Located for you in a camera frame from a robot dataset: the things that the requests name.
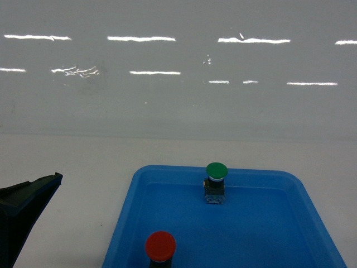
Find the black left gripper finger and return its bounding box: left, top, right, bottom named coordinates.
left=1, top=173, right=63, bottom=267

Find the green mushroom push button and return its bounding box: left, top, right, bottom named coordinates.
left=203, top=162, right=228, bottom=204

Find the blue plastic tray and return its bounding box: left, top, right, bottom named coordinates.
left=103, top=165, right=345, bottom=267

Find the red mushroom push button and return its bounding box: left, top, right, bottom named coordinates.
left=144, top=231, right=176, bottom=267

